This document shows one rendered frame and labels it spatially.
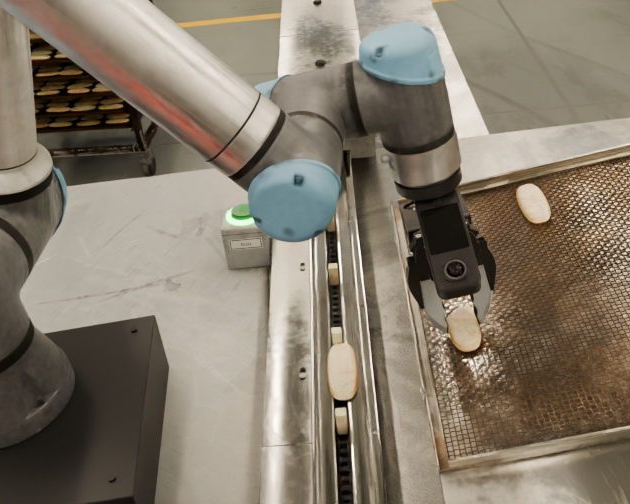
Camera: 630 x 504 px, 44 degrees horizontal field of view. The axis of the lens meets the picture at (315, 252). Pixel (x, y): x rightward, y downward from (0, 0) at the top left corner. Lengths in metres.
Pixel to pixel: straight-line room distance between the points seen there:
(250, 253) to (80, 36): 0.63
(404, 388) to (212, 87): 0.50
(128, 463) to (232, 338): 0.30
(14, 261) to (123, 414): 0.20
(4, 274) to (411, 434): 0.48
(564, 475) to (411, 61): 0.41
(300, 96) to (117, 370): 0.41
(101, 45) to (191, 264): 0.67
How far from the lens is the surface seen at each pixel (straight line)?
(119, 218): 1.41
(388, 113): 0.76
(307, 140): 0.66
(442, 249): 0.79
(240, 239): 1.18
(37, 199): 0.92
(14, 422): 0.91
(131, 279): 1.25
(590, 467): 0.81
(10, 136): 0.88
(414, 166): 0.78
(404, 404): 0.97
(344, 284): 1.10
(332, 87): 0.76
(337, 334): 0.99
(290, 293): 1.08
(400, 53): 0.73
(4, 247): 0.88
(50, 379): 0.92
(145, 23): 0.63
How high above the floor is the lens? 1.52
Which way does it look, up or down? 35 degrees down
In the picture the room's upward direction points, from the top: 7 degrees counter-clockwise
